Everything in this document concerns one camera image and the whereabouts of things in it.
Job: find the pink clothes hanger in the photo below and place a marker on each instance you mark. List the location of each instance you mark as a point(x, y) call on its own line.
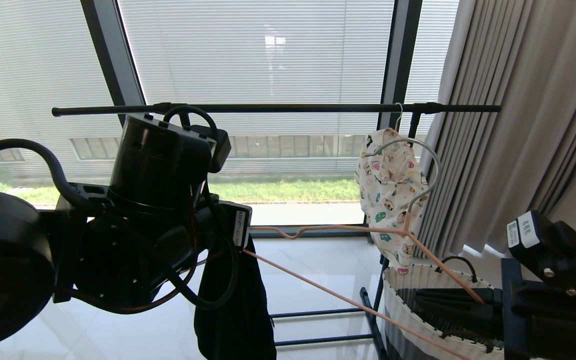
point(406, 225)
point(400, 112)

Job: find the black clothes rack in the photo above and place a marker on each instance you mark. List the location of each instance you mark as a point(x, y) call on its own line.
point(318, 107)

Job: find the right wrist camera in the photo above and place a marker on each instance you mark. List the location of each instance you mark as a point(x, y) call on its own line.
point(553, 250)

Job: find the window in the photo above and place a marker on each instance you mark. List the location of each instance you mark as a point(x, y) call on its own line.
point(293, 60)

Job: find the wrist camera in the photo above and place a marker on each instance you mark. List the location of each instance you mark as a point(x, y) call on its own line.
point(553, 250)
point(218, 150)

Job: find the cream printed garment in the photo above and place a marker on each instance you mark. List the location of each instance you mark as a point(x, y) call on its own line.
point(388, 200)

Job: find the black garment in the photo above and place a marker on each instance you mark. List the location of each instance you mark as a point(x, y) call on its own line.
point(238, 325)

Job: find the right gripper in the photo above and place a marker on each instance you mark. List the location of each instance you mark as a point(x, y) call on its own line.
point(558, 330)

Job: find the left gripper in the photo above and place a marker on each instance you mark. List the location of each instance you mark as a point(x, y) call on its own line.
point(133, 255)

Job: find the beige curtain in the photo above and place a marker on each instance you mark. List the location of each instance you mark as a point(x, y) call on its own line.
point(518, 100)

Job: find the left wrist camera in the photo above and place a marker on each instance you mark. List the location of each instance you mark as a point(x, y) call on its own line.
point(218, 150)

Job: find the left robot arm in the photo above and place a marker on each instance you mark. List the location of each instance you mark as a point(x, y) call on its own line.
point(8, 270)

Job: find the white laundry basket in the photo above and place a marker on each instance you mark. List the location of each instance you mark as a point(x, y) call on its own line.
point(393, 295)

